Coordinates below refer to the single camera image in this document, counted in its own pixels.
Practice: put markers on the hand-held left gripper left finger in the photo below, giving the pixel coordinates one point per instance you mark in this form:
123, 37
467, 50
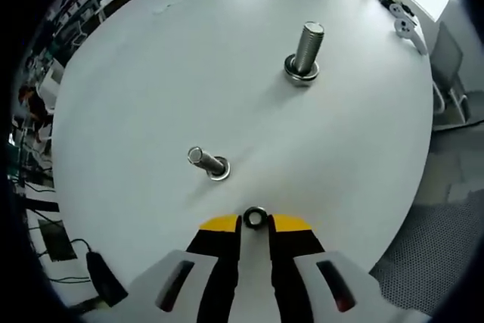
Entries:
181, 285

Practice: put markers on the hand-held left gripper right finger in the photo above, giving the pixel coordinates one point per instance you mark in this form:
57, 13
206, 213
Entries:
314, 281

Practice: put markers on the metal nut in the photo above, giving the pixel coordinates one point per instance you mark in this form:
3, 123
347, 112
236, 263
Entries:
246, 217

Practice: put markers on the steel washer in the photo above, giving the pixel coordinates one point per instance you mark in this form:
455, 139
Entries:
293, 74
224, 177

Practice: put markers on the steel threaded stud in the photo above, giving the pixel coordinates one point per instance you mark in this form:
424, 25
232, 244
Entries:
207, 162
308, 47

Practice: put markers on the black power adapter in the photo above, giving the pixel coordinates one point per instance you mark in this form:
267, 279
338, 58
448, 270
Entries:
104, 277

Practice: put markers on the grey mesh office chair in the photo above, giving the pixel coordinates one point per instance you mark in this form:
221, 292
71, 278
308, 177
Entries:
435, 247

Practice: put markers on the dark floor box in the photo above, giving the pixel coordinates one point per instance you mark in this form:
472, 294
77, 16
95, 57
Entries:
56, 240

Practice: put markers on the white game controller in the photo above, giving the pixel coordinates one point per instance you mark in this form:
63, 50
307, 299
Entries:
396, 9
406, 28

